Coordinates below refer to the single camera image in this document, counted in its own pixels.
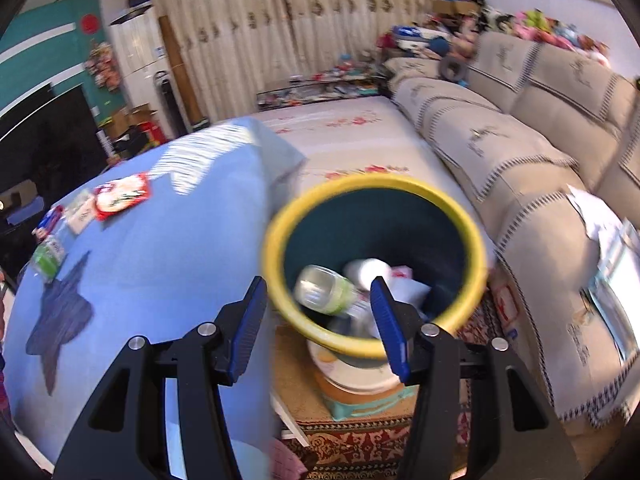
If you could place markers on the floral white bed sheet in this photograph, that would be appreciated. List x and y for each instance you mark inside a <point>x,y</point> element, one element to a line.
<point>350,135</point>

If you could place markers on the pile of plush toys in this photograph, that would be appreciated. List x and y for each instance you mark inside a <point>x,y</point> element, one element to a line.
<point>540,22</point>

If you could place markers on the beige patterned curtains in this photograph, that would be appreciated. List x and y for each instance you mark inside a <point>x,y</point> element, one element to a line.
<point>300,25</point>

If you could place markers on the blue star-print bag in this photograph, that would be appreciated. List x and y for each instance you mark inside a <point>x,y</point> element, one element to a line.
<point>412,33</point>

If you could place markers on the small green label bottle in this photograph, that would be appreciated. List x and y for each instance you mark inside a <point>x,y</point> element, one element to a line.
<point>47,257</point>

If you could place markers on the dark neck pillow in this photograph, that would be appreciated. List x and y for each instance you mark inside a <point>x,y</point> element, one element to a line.
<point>445,67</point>

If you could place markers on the red and blue packet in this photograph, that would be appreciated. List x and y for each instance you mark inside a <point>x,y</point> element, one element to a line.
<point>50,220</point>

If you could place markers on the pile of cardboard boxes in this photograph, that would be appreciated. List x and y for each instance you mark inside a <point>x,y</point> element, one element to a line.
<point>135,125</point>

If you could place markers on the white paper cup pink print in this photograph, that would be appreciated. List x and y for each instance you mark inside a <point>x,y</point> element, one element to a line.
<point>367,270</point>

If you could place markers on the wall flower decoration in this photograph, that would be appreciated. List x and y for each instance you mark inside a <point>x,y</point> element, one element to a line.
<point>102,67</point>

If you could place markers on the red snack packet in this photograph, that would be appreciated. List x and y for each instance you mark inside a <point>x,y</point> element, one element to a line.
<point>122,195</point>

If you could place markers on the white snack packet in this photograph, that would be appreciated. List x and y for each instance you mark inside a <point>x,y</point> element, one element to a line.
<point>80,212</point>

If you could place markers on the printed cardboard box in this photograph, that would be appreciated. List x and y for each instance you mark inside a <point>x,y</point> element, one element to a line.
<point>510,310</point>

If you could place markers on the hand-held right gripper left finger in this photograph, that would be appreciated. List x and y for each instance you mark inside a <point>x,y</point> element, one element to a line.
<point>245,330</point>

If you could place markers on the light blue tablecloth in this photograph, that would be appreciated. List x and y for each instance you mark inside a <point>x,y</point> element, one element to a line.
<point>150,250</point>

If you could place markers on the yellow-rimmed dark green bin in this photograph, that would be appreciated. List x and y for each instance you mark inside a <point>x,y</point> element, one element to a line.
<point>380,210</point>

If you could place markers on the clear plastic bottle green label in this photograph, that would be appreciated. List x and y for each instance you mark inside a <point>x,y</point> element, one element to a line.
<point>325,290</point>

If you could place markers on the beige sofa with deer covers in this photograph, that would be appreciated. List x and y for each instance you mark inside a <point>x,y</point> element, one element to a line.
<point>525,160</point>

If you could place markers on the black tower fan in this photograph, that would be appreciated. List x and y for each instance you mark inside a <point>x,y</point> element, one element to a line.
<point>162,100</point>

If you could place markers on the white table frame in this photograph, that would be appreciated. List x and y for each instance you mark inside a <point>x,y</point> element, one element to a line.
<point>290,422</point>

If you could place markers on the cluttered glass low table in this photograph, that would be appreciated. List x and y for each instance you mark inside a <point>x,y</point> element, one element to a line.
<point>325,87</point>

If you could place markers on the stack of white papers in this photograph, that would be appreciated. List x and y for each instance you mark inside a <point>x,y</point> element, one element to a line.
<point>610,260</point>

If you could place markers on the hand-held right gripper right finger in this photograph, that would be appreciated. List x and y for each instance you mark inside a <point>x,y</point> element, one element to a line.
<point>390,330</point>

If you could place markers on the black television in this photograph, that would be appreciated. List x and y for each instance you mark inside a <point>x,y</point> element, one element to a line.
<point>50,135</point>

